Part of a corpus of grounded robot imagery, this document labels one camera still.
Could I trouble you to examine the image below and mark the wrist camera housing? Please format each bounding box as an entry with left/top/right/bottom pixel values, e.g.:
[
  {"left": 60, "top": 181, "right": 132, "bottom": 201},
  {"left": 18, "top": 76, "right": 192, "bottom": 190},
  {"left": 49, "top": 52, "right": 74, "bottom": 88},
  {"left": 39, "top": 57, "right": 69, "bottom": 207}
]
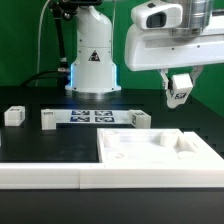
[{"left": 131, "top": 0, "right": 183, "bottom": 30}]

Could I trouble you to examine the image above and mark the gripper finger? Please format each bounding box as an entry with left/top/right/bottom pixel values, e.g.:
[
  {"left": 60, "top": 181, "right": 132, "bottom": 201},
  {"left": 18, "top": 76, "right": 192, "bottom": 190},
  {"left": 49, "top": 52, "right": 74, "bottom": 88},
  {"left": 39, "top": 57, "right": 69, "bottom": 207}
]
[
  {"left": 190, "top": 65, "right": 203, "bottom": 84},
  {"left": 158, "top": 69, "right": 170, "bottom": 90}
]

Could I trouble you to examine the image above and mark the white L-shaped obstacle fence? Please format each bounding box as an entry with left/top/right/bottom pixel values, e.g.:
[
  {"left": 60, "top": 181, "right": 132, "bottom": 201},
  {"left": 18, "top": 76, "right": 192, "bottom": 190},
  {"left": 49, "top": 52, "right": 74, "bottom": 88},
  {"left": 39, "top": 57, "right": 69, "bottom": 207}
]
[{"left": 0, "top": 132, "right": 224, "bottom": 189}]

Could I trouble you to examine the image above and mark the black camera stand pole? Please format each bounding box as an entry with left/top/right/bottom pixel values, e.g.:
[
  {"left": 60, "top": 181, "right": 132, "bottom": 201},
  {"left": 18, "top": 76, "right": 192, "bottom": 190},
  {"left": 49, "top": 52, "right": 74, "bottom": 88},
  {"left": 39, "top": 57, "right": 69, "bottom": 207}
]
[{"left": 49, "top": 0, "right": 103, "bottom": 69}]

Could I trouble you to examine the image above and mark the white square tabletop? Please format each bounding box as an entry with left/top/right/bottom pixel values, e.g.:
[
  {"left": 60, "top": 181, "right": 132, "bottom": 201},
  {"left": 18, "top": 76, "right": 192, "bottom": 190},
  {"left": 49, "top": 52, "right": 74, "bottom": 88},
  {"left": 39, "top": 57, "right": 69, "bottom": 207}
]
[{"left": 96, "top": 128, "right": 206, "bottom": 165}]

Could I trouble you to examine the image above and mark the white thin cable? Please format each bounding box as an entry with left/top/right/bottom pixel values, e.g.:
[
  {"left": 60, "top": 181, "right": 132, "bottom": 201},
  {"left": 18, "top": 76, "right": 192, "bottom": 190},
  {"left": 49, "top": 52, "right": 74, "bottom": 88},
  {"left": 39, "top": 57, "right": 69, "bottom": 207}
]
[{"left": 35, "top": 0, "right": 53, "bottom": 88}]

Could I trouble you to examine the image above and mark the black cable bundle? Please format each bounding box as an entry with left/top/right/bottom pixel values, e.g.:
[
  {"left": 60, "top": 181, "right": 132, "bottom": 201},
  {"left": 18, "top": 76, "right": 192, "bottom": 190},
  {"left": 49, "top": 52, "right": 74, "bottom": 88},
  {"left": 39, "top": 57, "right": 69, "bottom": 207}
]
[{"left": 19, "top": 69, "right": 68, "bottom": 88}]

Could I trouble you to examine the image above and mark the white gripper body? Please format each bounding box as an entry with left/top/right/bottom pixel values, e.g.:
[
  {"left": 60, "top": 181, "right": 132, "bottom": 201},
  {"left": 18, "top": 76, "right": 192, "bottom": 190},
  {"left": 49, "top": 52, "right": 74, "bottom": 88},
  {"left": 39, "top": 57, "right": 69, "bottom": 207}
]
[{"left": 125, "top": 24, "right": 224, "bottom": 71}]

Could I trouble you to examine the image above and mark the apriltag base sheet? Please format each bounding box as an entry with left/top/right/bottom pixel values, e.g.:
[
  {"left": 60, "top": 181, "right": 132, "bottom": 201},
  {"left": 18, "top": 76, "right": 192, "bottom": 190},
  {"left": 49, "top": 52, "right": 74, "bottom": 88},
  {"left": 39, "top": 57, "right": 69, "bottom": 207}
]
[{"left": 54, "top": 109, "right": 130, "bottom": 124}]

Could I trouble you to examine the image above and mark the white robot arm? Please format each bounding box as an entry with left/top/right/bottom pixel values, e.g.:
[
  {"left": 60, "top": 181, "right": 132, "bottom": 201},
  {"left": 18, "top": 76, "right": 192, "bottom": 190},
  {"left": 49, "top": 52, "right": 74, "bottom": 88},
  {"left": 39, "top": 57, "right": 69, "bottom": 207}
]
[{"left": 70, "top": 0, "right": 224, "bottom": 95}]

